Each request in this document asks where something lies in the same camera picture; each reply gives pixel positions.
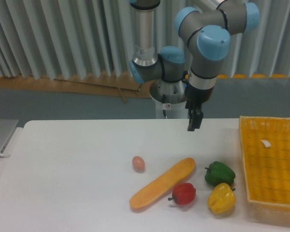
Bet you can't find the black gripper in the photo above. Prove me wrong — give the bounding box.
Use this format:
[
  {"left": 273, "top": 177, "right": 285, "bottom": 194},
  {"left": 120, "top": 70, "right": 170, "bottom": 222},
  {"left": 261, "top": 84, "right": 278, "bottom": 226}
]
[{"left": 183, "top": 71, "right": 213, "bottom": 131}]

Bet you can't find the green bell pepper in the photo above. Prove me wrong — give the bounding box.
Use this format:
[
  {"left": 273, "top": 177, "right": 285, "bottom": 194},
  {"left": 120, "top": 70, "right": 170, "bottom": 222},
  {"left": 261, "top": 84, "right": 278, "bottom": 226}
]
[{"left": 204, "top": 161, "right": 236, "bottom": 186}]

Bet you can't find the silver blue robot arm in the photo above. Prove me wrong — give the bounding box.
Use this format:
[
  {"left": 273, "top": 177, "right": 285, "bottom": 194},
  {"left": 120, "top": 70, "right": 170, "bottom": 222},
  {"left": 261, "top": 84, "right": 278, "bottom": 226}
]
[{"left": 129, "top": 0, "right": 260, "bottom": 131}]

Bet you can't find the white label in basket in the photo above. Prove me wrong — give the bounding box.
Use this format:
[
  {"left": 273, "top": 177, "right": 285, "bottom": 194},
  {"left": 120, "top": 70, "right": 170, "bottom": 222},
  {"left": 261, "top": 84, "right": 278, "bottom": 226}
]
[{"left": 261, "top": 140, "right": 271, "bottom": 148}]

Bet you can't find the red bell pepper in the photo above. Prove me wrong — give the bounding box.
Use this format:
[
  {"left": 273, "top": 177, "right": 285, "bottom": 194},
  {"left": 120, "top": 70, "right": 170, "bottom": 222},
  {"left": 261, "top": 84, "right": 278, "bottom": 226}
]
[{"left": 168, "top": 183, "right": 196, "bottom": 205}]

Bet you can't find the yellow bell pepper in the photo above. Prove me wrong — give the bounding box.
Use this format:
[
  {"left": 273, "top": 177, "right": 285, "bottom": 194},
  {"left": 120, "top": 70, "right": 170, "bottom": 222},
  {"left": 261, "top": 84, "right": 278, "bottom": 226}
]
[{"left": 207, "top": 183, "right": 236, "bottom": 214}]

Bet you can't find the yellow woven basket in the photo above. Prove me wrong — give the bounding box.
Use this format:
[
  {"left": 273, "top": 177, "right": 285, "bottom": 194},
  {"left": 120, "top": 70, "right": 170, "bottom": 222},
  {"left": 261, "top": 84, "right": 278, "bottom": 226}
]
[{"left": 239, "top": 116, "right": 290, "bottom": 211}]

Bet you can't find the orange baguette bread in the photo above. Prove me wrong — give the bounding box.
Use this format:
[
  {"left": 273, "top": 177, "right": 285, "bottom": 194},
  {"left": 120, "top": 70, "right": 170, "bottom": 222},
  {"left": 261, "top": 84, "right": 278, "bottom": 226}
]
[{"left": 129, "top": 158, "right": 196, "bottom": 210}]

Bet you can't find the brown cardboard sheet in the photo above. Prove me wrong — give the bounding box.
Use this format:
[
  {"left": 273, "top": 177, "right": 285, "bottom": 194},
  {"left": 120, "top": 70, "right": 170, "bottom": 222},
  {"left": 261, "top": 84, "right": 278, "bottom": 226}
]
[{"left": 0, "top": 72, "right": 152, "bottom": 102}]

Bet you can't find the brown egg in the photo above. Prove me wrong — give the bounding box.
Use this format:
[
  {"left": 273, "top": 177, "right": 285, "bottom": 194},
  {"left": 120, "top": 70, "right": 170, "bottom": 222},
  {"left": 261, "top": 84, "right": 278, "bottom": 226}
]
[{"left": 132, "top": 156, "right": 145, "bottom": 172}]

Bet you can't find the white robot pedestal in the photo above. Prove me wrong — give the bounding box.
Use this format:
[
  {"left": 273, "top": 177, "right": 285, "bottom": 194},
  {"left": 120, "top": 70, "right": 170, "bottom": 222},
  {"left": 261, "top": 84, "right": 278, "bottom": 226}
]
[{"left": 154, "top": 100, "right": 188, "bottom": 119}]

